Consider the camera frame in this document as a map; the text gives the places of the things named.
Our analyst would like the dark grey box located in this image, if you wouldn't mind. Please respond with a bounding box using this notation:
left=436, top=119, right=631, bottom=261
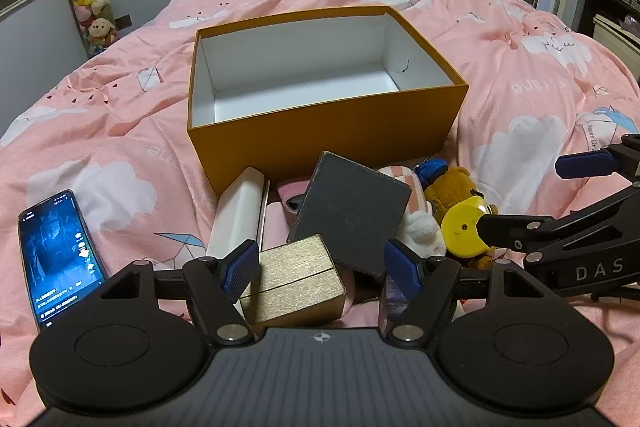
left=286, top=151, right=413, bottom=279

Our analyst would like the long white box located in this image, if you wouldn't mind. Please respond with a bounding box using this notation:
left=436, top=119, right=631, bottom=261
left=205, top=167, right=266, bottom=260

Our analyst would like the yellow tape measure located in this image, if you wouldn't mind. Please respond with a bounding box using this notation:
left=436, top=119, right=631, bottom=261
left=440, top=200, right=496, bottom=256

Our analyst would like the gold gift box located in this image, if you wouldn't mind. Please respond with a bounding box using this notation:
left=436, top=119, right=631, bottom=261
left=239, top=234, right=347, bottom=327

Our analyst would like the brown teddy bear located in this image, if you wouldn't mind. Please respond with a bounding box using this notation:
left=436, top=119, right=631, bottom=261
left=424, top=167, right=501, bottom=270

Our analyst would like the orange cardboard box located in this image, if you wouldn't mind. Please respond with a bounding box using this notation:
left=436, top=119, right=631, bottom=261
left=186, top=5, right=470, bottom=196

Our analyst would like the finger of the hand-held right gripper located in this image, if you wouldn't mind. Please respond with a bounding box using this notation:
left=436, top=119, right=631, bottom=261
left=554, top=133, right=640, bottom=182
left=475, top=187, right=640, bottom=254

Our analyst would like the black smartphone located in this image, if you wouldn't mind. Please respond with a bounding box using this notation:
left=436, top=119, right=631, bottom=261
left=17, top=189, right=110, bottom=333

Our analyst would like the pink wallet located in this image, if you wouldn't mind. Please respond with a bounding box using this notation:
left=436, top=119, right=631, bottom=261
left=260, top=178, right=311, bottom=253

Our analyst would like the pink striped plush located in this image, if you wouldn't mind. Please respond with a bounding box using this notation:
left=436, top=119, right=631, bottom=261
left=376, top=164, right=433, bottom=228

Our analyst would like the white plush toy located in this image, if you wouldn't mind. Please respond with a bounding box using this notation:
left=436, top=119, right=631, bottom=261
left=397, top=209, right=447, bottom=258

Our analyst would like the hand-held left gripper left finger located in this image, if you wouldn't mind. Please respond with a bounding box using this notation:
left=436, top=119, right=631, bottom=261
left=102, top=239, right=261, bottom=346

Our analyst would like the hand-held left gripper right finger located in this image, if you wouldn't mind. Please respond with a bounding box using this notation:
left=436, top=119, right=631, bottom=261
left=382, top=239, right=539, bottom=342

